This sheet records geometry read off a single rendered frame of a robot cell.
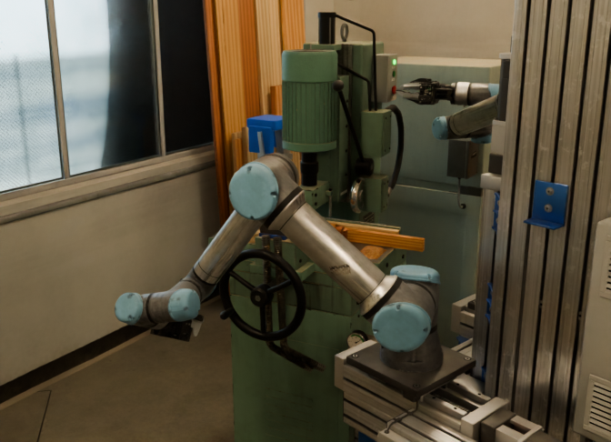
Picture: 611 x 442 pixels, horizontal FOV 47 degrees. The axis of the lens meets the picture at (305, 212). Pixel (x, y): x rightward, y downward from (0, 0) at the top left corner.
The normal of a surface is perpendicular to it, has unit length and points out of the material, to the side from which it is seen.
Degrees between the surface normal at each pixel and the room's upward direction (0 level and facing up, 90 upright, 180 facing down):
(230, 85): 87
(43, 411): 1
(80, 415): 0
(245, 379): 90
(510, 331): 90
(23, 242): 90
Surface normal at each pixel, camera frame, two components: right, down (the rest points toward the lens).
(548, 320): -0.74, 0.19
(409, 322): -0.20, 0.36
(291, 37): 0.84, 0.09
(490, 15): -0.55, 0.23
